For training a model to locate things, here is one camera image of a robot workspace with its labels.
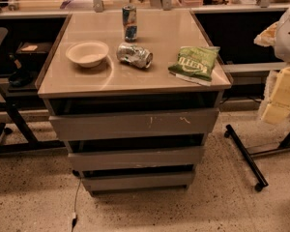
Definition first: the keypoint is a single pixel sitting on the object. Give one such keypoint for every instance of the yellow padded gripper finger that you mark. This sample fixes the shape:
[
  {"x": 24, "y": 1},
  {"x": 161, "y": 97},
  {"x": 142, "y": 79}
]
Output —
[{"x": 278, "y": 105}]

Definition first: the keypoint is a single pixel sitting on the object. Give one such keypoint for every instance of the grey top drawer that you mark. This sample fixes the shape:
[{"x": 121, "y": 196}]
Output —
[{"x": 134, "y": 124}]

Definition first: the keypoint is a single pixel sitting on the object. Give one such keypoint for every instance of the grey drawer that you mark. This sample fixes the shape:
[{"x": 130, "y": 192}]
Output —
[
  {"x": 136, "y": 158},
  {"x": 146, "y": 181},
  {"x": 134, "y": 124}
]

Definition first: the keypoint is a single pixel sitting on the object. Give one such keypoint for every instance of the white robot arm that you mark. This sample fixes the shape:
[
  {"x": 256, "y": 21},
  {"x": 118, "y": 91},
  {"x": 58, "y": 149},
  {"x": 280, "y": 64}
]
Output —
[{"x": 278, "y": 37}]

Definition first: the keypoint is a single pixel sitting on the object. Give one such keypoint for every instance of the grey middle drawer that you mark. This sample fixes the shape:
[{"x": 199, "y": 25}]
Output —
[{"x": 136, "y": 158}]

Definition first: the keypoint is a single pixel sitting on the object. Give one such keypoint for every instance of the grey drawer cabinet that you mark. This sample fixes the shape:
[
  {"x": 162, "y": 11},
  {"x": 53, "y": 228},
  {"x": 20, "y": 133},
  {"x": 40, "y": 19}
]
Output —
[{"x": 111, "y": 87}]

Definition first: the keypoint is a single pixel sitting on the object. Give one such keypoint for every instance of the grey bottom drawer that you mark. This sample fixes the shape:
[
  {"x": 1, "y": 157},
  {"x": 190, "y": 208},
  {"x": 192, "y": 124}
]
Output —
[{"x": 146, "y": 181}]

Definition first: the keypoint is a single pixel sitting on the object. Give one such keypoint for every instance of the green chip bag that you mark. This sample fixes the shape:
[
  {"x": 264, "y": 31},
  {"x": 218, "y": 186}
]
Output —
[{"x": 195, "y": 64}]

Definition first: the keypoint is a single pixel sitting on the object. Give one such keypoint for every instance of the crushed silver can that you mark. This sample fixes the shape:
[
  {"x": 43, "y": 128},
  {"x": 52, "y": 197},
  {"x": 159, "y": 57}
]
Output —
[{"x": 134, "y": 55}]

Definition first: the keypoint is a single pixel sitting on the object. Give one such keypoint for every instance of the upright blue soda can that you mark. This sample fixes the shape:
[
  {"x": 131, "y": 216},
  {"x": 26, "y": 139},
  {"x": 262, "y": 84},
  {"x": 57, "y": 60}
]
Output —
[{"x": 129, "y": 23}]

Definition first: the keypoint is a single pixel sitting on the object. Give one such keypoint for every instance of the white paper bowl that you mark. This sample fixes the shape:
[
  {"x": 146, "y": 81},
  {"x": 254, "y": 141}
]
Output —
[{"x": 87, "y": 54}]

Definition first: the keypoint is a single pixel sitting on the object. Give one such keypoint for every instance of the dark box on shelf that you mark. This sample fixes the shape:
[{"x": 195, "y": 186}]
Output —
[{"x": 33, "y": 51}]

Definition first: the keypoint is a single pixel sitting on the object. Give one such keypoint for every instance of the black round object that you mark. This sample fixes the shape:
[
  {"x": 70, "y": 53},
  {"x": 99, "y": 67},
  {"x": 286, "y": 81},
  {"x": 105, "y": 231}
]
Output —
[{"x": 20, "y": 78}]

